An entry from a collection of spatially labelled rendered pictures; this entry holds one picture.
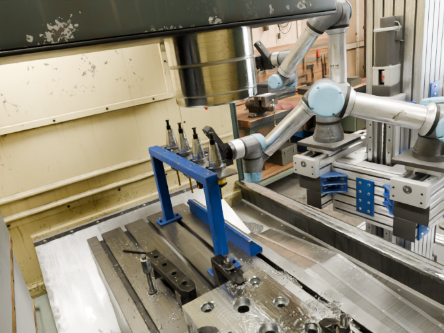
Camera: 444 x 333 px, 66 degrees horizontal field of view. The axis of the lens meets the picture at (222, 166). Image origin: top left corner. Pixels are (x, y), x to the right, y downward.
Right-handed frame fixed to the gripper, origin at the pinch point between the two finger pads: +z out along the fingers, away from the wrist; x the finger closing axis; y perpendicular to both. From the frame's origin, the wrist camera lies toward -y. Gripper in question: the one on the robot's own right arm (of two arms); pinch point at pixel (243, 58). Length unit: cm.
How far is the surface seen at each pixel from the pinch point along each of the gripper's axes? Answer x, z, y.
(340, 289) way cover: -92, -89, 59
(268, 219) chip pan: -52, -35, 72
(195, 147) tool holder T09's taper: -101, -48, 5
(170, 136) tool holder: -93, -28, 7
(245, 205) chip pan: -44, -14, 73
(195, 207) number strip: -93, -30, 39
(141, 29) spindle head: -140, -88, -34
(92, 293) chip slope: -136, -6, 56
